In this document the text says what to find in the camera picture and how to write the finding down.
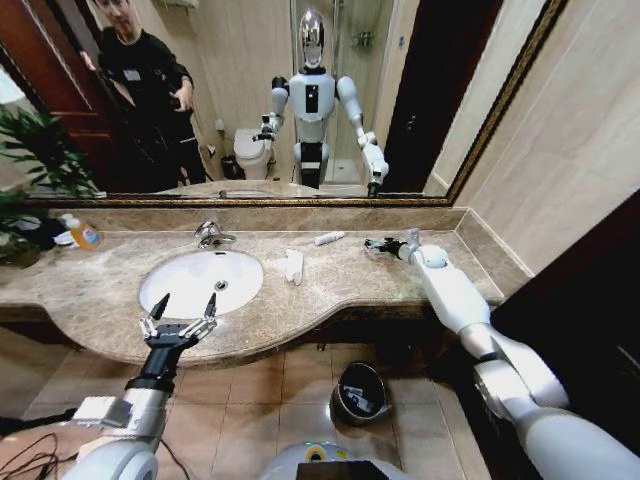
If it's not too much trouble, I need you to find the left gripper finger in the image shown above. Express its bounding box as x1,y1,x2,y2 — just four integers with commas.
184,292,220,343
138,292,171,342

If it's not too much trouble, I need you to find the white oval sink basin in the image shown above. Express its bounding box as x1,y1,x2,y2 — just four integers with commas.
138,249,265,320

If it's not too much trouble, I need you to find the chrome sink faucet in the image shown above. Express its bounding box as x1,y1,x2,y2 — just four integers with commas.
193,219,239,250

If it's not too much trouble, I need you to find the round black trash bin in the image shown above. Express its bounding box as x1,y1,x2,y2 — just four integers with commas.
330,362,393,427

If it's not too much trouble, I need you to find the white scrap inside bin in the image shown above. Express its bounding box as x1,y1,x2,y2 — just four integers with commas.
343,383,376,414

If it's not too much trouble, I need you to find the orange soap bottle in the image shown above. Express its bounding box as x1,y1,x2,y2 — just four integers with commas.
59,213,104,251

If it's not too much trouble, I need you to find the white robot front shell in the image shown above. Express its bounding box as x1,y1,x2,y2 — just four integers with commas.
257,438,419,480

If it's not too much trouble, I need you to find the green leafy plant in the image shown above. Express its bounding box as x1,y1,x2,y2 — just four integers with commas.
0,104,101,269

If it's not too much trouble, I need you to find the dark wooden door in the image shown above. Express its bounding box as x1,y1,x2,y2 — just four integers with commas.
492,192,640,480

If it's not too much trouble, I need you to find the black cable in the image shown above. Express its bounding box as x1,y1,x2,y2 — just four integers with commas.
0,432,84,480

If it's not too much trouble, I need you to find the large wall mirror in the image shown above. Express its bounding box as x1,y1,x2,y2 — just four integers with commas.
0,0,569,207

